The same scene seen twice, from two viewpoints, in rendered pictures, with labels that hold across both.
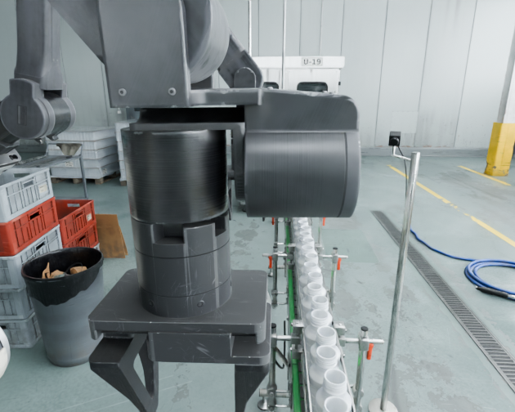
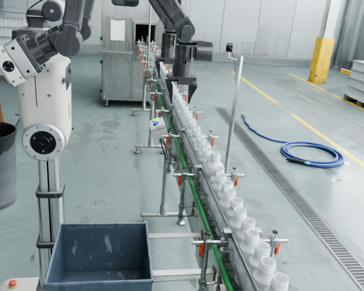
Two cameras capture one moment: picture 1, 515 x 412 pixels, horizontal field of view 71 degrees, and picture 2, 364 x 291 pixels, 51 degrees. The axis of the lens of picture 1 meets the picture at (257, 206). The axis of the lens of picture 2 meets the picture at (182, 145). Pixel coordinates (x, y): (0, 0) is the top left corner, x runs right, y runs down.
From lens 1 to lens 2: 1.14 m
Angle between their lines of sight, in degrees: 13
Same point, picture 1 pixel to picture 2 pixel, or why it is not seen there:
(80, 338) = (2, 187)
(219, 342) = (190, 81)
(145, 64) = (186, 37)
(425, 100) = (264, 12)
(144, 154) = (182, 49)
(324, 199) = (207, 57)
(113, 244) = not seen: outside the picture
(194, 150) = (189, 48)
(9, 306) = not seen: outside the picture
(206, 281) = (188, 71)
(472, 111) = (303, 25)
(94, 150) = not seen: outside the picture
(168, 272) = (183, 68)
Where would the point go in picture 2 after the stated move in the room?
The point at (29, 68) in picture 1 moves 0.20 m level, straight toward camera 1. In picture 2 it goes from (85, 11) to (112, 16)
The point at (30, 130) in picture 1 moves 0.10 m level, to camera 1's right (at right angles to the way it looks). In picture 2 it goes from (84, 37) to (108, 38)
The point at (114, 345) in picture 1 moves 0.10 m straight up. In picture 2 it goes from (169, 84) to (171, 54)
